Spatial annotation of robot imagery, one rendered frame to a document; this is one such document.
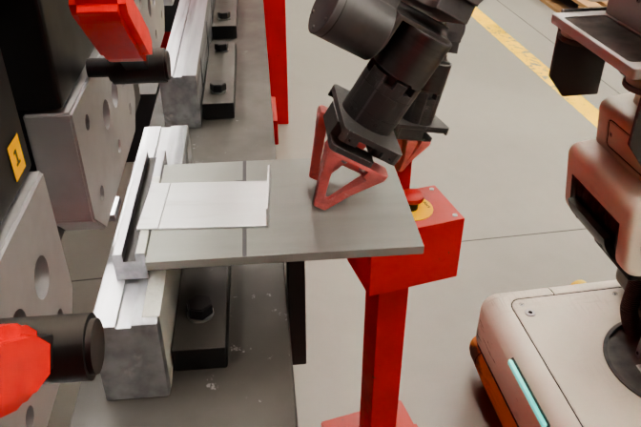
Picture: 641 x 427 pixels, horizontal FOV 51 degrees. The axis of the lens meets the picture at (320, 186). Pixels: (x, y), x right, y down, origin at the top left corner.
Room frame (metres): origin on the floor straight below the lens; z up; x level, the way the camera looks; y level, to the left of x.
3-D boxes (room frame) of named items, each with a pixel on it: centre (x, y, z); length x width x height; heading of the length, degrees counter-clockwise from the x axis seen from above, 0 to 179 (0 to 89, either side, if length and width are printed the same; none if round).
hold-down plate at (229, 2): (1.58, 0.23, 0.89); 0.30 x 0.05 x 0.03; 6
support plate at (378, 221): (0.58, 0.04, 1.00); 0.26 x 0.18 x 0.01; 96
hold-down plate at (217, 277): (0.62, 0.13, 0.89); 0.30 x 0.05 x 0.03; 6
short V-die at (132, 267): (0.59, 0.19, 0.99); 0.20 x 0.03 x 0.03; 6
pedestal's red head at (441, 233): (0.94, -0.12, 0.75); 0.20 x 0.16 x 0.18; 19
